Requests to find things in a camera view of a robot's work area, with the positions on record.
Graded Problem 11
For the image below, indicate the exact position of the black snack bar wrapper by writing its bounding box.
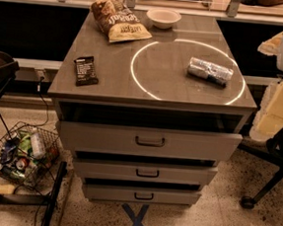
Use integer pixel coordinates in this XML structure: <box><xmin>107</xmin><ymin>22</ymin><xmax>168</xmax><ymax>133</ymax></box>
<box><xmin>74</xmin><ymin>56</ymin><xmax>99</xmax><ymax>87</ymax></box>

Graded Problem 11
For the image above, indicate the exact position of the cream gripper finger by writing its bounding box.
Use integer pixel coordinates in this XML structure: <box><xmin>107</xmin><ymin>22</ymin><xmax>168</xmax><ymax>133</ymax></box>
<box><xmin>249</xmin><ymin>81</ymin><xmax>283</xmax><ymax>141</ymax></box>
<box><xmin>258</xmin><ymin>32</ymin><xmax>283</xmax><ymax>56</ymax></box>

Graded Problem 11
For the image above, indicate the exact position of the middle grey drawer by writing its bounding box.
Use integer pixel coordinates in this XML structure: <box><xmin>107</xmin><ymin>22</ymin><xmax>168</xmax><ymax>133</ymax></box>
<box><xmin>73</xmin><ymin>159</ymin><xmax>218</xmax><ymax>186</ymax></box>

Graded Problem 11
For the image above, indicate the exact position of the top grey drawer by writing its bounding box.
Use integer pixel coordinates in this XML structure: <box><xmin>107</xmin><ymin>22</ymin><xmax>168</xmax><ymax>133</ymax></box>
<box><xmin>56</xmin><ymin>120</ymin><xmax>243</xmax><ymax>161</ymax></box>

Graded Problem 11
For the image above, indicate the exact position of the black cart frame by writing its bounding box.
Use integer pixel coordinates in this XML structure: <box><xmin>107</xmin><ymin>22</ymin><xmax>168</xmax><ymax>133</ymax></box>
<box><xmin>0</xmin><ymin>51</ymin><xmax>67</xmax><ymax>226</ymax></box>

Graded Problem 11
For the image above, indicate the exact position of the clear plastic bottle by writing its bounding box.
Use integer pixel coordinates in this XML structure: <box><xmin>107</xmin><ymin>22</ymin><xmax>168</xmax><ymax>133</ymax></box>
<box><xmin>31</xmin><ymin>128</ymin><xmax>46</xmax><ymax>160</ymax></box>

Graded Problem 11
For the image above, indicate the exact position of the silver blue redbull can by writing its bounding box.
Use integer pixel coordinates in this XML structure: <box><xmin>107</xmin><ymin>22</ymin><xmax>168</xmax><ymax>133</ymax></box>
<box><xmin>186</xmin><ymin>57</ymin><xmax>234</xmax><ymax>88</ymax></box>

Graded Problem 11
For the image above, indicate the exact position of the black power cable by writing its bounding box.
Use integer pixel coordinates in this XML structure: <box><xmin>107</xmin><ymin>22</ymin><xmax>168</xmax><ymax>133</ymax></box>
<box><xmin>21</xmin><ymin>74</ymin><xmax>54</xmax><ymax>129</ymax></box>

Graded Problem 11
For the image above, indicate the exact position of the bottom grey drawer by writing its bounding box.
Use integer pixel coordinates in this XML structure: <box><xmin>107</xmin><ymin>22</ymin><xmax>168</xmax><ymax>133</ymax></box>
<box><xmin>83</xmin><ymin>185</ymin><xmax>201</xmax><ymax>205</ymax></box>

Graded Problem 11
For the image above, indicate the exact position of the brown yellow chip bag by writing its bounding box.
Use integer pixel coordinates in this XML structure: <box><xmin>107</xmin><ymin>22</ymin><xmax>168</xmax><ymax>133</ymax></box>
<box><xmin>90</xmin><ymin>0</ymin><xmax>151</xmax><ymax>43</ymax></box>

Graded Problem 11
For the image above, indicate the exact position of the grey drawer cabinet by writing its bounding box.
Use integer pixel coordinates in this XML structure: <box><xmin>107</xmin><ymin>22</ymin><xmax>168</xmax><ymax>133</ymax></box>
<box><xmin>48</xmin><ymin>11</ymin><xmax>256</xmax><ymax>193</ymax></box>

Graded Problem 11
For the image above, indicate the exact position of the white paper bowl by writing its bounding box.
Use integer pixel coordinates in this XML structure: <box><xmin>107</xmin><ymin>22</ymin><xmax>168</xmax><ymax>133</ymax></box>
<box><xmin>146</xmin><ymin>8</ymin><xmax>181</xmax><ymax>30</ymax></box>

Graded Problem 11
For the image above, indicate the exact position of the grey drawer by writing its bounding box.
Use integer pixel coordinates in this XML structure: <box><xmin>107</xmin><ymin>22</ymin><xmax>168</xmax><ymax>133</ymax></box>
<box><xmin>56</xmin><ymin>120</ymin><xmax>243</xmax><ymax>161</ymax></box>
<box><xmin>83</xmin><ymin>185</ymin><xmax>201</xmax><ymax>205</ymax></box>
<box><xmin>73</xmin><ymin>159</ymin><xmax>218</xmax><ymax>186</ymax></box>

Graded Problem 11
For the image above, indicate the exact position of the black wire basket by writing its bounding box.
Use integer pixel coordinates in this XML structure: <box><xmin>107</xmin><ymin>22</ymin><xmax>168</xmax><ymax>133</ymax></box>
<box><xmin>0</xmin><ymin>122</ymin><xmax>60</xmax><ymax>187</ymax></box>

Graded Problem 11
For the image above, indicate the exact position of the red soda can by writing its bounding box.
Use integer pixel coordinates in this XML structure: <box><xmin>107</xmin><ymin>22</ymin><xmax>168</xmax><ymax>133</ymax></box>
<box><xmin>16</xmin><ymin>157</ymin><xmax>30</xmax><ymax>171</ymax></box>

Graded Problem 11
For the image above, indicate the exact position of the yellow sponge block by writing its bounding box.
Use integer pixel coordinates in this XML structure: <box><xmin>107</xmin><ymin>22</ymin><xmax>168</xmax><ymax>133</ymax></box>
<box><xmin>0</xmin><ymin>184</ymin><xmax>15</xmax><ymax>194</ymax></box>

